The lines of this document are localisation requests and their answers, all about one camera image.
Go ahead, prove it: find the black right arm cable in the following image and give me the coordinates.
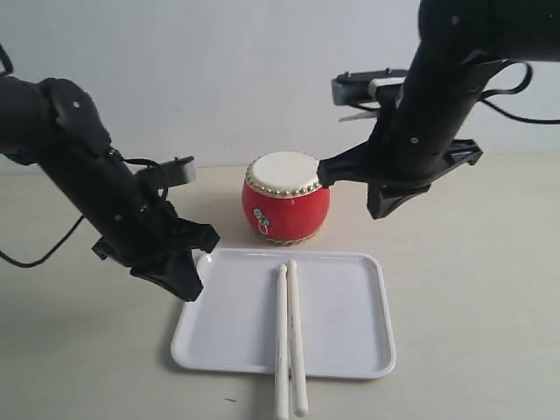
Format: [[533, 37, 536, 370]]
[[479, 60, 560, 124]]

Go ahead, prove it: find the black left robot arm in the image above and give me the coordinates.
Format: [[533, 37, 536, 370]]
[[1, 75, 220, 302]]

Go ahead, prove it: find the pinkish wooden drumstick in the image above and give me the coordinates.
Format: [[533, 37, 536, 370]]
[[287, 259, 309, 417]]

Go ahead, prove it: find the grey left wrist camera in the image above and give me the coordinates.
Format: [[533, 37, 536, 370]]
[[136, 156, 196, 189]]

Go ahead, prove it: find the white wooden drumstick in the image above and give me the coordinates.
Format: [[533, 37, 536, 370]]
[[274, 263, 290, 419]]

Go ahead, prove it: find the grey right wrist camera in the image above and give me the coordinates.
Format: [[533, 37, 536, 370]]
[[331, 67, 408, 106]]

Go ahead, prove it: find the small red drum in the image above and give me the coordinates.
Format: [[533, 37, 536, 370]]
[[241, 150, 331, 244]]

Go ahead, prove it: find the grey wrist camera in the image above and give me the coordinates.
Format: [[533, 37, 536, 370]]
[[136, 156, 196, 189], [331, 67, 408, 106]]

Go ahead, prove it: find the white plastic tray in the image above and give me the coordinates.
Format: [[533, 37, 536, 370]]
[[171, 248, 396, 380]]

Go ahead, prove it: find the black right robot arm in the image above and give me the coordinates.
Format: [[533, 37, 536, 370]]
[[317, 1, 559, 219]]

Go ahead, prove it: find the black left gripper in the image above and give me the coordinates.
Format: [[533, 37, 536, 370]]
[[90, 194, 221, 302]]

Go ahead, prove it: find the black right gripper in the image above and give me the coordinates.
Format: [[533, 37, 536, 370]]
[[318, 87, 480, 220]]

